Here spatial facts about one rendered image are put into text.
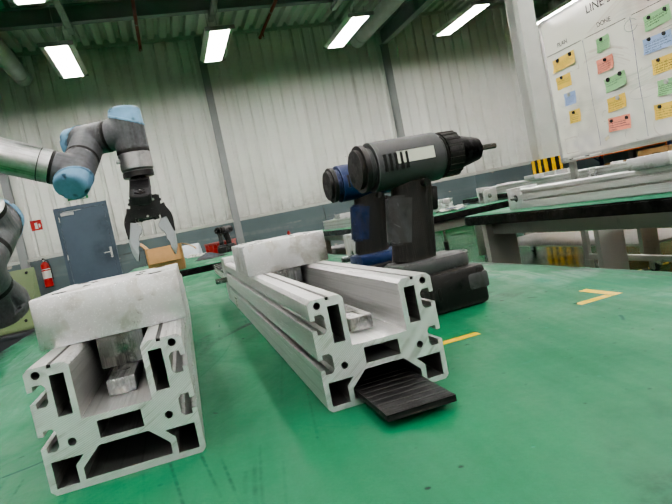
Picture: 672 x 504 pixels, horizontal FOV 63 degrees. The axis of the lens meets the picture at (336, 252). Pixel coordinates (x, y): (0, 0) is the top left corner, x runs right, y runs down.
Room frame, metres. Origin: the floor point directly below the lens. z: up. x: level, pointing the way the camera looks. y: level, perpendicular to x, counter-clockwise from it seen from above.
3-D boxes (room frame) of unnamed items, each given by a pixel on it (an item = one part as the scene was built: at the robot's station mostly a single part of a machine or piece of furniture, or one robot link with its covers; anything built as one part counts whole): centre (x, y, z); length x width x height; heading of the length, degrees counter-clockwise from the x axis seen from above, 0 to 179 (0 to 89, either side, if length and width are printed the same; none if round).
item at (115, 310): (0.50, 0.20, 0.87); 0.16 x 0.11 x 0.07; 15
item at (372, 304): (0.80, 0.09, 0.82); 0.80 x 0.10 x 0.09; 15
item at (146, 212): (1.34, 0.43, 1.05); 0.09 x 0.08 x 0.12; 17
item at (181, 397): (0.75, 0.27, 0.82); 0.80 x 0.10 x 0.09; 15
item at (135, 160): (1.33, 0.43, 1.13); 0.08 x 0.08 x 0.05
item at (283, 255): (0.80, 0.09, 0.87); 0.16 x 0.11 x 0.07; 15
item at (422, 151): (0.69, -0.14, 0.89); 0.20 x 0.08 x 0.22; 107
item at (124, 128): (1.33, 0.43, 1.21); 0.09 x 0.08 x 0.11; 86
